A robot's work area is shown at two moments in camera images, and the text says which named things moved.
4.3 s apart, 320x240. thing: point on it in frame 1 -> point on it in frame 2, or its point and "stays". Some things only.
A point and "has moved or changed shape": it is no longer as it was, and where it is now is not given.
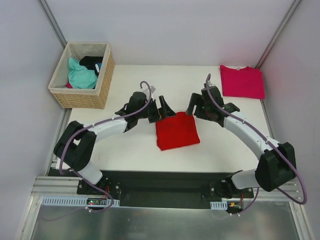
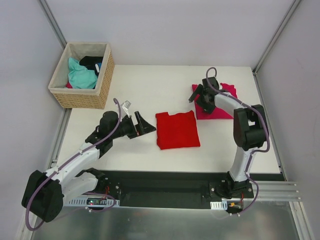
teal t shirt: (79, 77) stays
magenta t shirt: (247, 82) has moved or changed shape
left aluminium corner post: (52, 22) stays
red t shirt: (176, 131) stays
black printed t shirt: (92, 63) stays
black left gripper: (155, 111) -> (136, 126)
